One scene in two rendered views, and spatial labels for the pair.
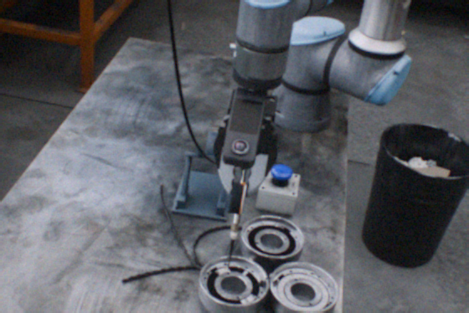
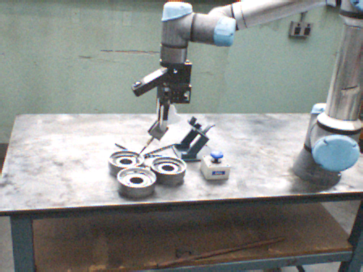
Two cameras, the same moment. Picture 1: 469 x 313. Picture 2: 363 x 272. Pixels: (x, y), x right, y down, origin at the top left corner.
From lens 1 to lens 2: 1.21 m
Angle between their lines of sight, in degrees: 59
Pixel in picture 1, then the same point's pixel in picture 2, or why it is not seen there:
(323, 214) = (219, 190)
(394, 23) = (335, 104)
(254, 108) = (157, 74)
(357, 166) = not seen: outside the picture
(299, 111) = (300, 160)
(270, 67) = (163, 53)
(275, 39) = (164, 39)
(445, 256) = not seen: outside the picture
